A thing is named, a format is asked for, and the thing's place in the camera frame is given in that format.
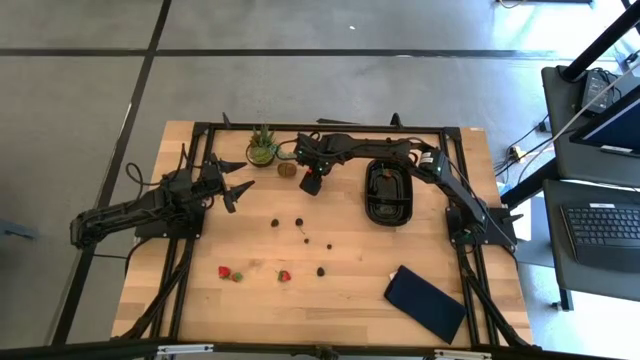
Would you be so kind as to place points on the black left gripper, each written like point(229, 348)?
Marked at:
point(212, 182)

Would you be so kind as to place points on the black power adapter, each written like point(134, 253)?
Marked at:
point(595, 90)

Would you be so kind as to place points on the brown kiwi fruit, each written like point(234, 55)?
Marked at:
point(287, 170)

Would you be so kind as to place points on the black aluminium table frame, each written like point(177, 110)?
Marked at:
point(380, 129)

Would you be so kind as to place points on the green succulent in black pot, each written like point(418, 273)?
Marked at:
point(261, 152)

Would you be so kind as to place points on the black computer monitor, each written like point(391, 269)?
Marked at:
point(615, 127)

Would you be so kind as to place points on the black wall plug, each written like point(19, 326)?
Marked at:
point(542, 125)

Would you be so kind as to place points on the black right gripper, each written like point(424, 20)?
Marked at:
point(312, 155)

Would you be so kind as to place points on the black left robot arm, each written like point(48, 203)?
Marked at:
point(125, 212)

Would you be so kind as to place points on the black overhead frame beam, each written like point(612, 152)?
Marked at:
point(75, 354)

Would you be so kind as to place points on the black plastic tupperware container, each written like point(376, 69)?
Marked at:
point(387, 200)

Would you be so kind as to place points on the silver beam bracket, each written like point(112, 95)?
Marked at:
point(185, 349)
point(462, 355)

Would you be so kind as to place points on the black laptop keyboard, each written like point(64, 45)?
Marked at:
point(605, 232)

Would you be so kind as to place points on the grey floor object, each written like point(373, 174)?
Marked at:
point(15, 231)

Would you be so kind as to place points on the black desk with keyboard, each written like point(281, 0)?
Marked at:
point(590, 285)

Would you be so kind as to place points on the black desk with monitor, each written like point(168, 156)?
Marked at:
point(570, 160)

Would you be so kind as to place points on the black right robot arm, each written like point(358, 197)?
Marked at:
point(380, 150)

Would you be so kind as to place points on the black diagonal post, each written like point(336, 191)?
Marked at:
point(600, 42)

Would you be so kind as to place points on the blackberry with stem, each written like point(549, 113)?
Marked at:
point(299, 221)

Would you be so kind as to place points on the white power strip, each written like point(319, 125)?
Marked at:
point(515, 152)

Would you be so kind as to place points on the dark blue cloth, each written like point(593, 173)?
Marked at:
point(425, 302)

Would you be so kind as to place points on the black desk foot bar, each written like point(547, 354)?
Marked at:
point(530, 185)

